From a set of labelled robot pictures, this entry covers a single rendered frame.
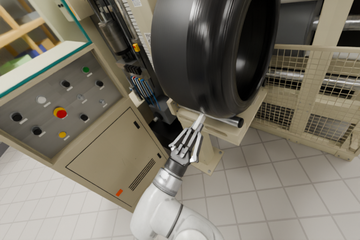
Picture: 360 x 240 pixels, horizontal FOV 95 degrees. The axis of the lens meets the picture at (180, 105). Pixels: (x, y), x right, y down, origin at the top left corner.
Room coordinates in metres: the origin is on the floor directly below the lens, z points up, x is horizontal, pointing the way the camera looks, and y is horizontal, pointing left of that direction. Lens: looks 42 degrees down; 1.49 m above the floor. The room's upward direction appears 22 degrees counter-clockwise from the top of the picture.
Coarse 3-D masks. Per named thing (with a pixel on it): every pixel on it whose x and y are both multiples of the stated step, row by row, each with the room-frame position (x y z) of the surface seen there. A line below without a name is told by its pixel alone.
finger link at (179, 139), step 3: (186, 129) 0.40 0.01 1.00; (183, 132) 0.40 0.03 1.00; (186, 132) 0.41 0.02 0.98; (180, 135) 0.39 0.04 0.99; (183, 135) 0.39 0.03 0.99; (177, 138) 0.39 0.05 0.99; (180, 138) 0.38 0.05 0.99; (183, 138) 0.39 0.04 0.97; (174, 141) 0.38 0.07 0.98; (177, 141) 0.38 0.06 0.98; (180, 141) 0.38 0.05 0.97; (171, 144) 0.38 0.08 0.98; (174, 144) 0.37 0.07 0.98; (177, 144) 0.38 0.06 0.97
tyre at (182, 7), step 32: (160, 0) 0.56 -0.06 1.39; (192, 0) 0.46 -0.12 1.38; (224, 0) 0.41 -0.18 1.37; (256, 0) 0.72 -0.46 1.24; (160, 32) 0.50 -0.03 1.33; (192, 32) 0.41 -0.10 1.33; (224, 32) 0.37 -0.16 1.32; (256, 32) 0.72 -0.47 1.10; (160, 64) 0.48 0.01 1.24; (192, 64) 0.38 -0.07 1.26; (224, 64) 0.35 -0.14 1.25; (256, 64) 0.64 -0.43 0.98; (192, 96) 0.39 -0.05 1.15; (224, 96) 0.34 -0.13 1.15
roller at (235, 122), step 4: (184, 108) 0.63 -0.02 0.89; (188, 108) 0.60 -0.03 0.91; (196, 112) 0.57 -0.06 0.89; (200, 112) 0.54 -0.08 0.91; (208, 116) 0.51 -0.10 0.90; (236, 116) 0.43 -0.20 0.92; (220, 120) 0.46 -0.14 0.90; (224, 120) 0.45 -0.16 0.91; (228, 120) 0.44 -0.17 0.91; (232, 120) 0.42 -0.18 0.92; (236, 120) 0.42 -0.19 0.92; (240, 120) 0.41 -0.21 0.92; (232, 124) 0.42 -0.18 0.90; (236, 124) 0.40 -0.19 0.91; (240, 124) 0.40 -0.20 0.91
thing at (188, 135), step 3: (189, 129) 0.40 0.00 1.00; (192, 129) 0.39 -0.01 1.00; (189, 132) 0.39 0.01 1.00; (192, 132) 0.39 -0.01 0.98; (186, 135) 0.38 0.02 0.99; (189, 135) 0.38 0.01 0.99; (186, 138) 0.37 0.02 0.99; (189, 138) 0.37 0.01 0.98; (183, 141) 0.36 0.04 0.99; (186, 141) 0.36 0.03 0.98; (180, 144) 0.36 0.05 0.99; (183, 144) 0.35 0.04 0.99; (186, 144) 0.36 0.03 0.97; (180, 147) 0.35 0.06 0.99; (177, 150) 0.34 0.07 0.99; (180, 150) 0.34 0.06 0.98; (177, 153) 0.33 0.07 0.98
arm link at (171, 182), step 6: (162, 168) 0.30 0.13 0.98; (162, 174) 0.28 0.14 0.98; (168, 174) 0.27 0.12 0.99; (174, 174) 0.27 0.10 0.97; (156, 180) 0.27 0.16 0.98; (162, 180) 0.26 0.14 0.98; (168, 180) 0.25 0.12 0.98; (174, 180) 0.25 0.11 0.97; (180, 180) 0.25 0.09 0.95; (162, 186) 0.24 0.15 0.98; (168, 186) 0.24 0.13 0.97; (174, 186) 0.24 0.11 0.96; (168, 192) 0.23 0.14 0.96; (174, 192) 0.23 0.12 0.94
